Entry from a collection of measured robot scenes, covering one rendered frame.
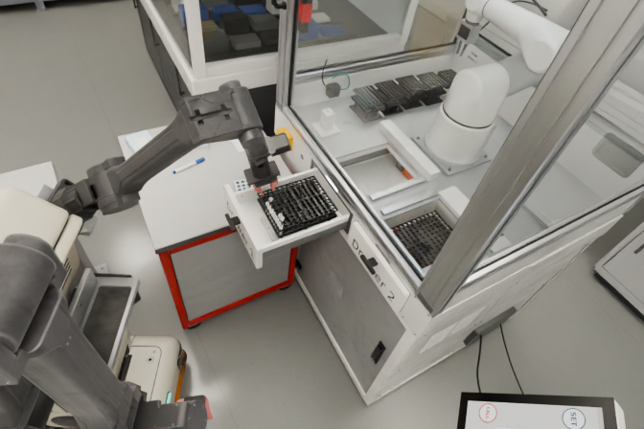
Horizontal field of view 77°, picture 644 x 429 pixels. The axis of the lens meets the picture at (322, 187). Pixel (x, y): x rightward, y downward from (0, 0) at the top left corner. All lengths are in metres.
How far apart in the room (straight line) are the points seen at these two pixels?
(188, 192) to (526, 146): 1.20
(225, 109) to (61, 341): 0.41
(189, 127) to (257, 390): 1.51
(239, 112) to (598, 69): 0.54
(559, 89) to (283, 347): 1.70
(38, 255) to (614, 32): 0.70
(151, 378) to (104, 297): 0.76
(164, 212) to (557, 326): 2.09
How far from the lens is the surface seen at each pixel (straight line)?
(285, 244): 1.30
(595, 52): 0.69
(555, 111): 0.73
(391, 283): 1.25
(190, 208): 1.56
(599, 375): 2.63
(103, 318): 1.06
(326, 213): 1.40
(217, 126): 0.69
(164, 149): 0.76
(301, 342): 2.10
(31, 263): 0.43
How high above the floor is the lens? 1.94
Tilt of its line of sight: 47 degrees down
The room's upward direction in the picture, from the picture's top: 10 degrees clockwise
